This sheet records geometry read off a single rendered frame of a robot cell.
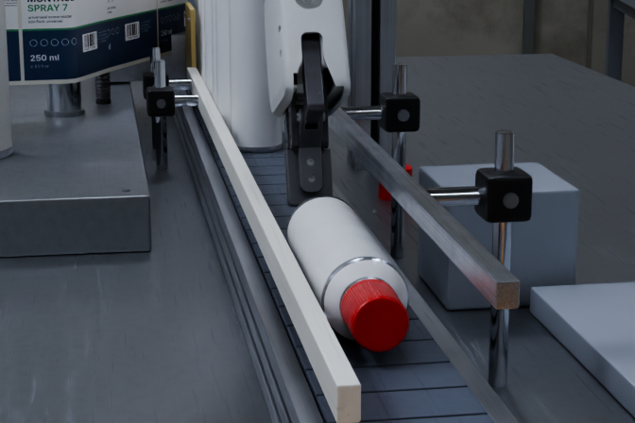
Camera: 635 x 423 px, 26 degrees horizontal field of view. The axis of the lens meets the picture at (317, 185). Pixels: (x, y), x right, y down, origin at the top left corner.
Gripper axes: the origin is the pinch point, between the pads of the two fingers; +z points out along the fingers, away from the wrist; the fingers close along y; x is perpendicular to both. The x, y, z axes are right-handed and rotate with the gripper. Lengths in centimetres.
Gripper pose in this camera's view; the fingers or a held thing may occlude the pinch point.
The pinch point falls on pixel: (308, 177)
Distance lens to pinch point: 100.8
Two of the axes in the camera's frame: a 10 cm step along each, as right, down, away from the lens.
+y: -1.5, 1.3, 9.8
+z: 0.5, 9.9, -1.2
